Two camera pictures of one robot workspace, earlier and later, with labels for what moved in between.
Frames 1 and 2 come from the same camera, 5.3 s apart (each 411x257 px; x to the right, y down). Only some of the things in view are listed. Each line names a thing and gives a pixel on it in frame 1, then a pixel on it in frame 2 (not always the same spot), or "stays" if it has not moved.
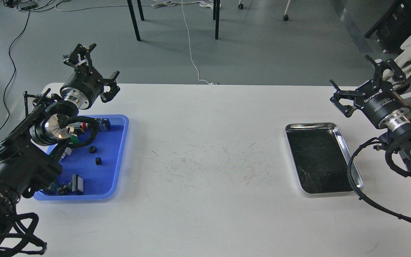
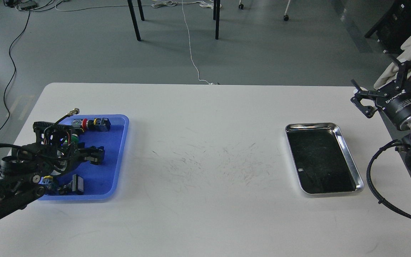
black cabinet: [402, 17] stays
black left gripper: [85, 84] → [72, 153]
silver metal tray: [321, 156] stays
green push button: [74, 139] stays
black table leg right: [216, 12] stays
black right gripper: [380, 102] → [400, 100]
